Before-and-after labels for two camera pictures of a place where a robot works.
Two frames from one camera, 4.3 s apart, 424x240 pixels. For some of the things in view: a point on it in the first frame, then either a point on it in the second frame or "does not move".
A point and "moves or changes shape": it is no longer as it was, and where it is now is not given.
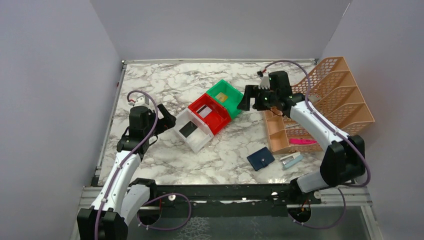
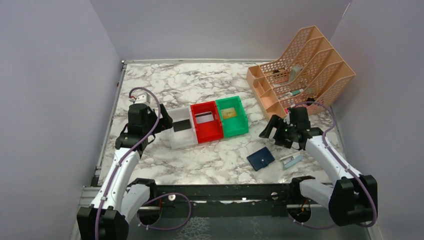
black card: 188,129 to 182,125
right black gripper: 255,98 to 281,127
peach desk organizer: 334,92 to 310,74
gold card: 221,97 to 229,113
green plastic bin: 234,96 to 234,125
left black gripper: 164,120 does not move
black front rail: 226,200 does not move
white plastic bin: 194,133 moves or changes shape
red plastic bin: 211,113 moves or changes shape
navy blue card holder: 260,158 does not move
